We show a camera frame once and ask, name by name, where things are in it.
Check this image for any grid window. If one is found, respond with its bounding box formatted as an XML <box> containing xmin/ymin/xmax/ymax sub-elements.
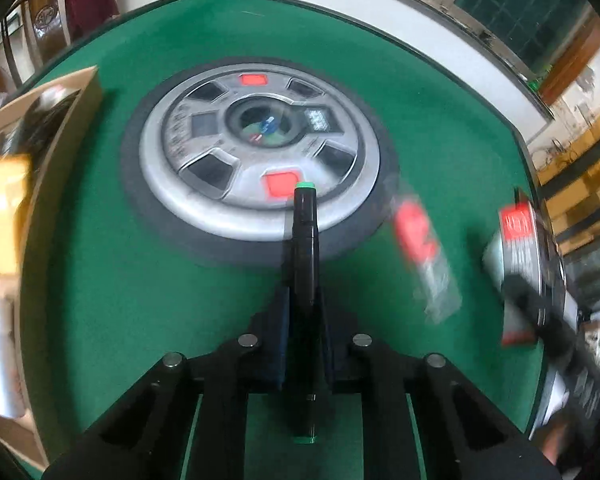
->
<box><xmin>370</xmin><ymin>0</ymin><xmax>600</xmax><ymax>76</ymax></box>

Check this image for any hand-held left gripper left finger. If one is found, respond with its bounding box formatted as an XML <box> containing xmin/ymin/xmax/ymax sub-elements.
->
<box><xmin>45</xmin><ymin>285</ymin><xmax>293</xmax><ymax>480</ymax></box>

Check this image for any brown cardboard box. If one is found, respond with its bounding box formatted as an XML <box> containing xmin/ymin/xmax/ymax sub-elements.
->
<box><xmin>0</xmin><ymin>65</ymin><xmax>106</xmax><ymax>467</ymax></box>

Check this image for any wooden chair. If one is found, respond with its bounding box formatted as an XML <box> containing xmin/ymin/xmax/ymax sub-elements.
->
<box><xmin>25</xmin><ymin>0</ymin><xmax>74</xmax><ymax>66</ymax></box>

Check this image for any clear packet with red print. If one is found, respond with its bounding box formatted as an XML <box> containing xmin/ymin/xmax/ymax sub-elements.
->
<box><xmin>387</xmin><ymin>195</ymin><xmax>463</xmax><ymax>326</ymax></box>

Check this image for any large white bottle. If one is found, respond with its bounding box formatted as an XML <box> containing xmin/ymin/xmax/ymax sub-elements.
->
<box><xmin>0</xmin><ymin>290</ymin><xmax>28</xmax><ymax>421</ymax></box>

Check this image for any wooden cabinet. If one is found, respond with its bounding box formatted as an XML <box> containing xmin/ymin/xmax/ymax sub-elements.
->
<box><xmin>535</xmin><ymin>100</ymin><xmax>600</xmax><ymax>311</ymax></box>

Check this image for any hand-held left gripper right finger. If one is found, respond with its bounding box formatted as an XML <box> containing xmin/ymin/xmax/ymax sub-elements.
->
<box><xmin>315</xmin><ymin>285</ymin><xmax>562</xmax><ymax>480</ymax></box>

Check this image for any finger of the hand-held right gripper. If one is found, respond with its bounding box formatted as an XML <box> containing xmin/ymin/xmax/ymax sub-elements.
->
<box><xmin>502</xmin><ymin>272</ymin><xmax>572</xmax><ymax>352</ymax></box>

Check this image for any black marker with green ends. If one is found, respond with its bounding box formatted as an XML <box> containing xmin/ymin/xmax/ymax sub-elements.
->
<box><xmin>280</xmin><ymin>180</ymin><xmax>324</xmax><ymax>446</ymax></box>

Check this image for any yellow snack packet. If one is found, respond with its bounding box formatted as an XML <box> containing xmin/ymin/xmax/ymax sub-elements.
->
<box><xmin>0</xmin><ymin>155</ymin><xmax>33</xmax><ymax>276</ymax></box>

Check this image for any round silver table console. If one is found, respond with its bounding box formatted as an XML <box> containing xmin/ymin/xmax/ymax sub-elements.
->
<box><xmin>120</xmin><ymin>60</ymin><xmax>399</xmax><ymax>269</ymax></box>

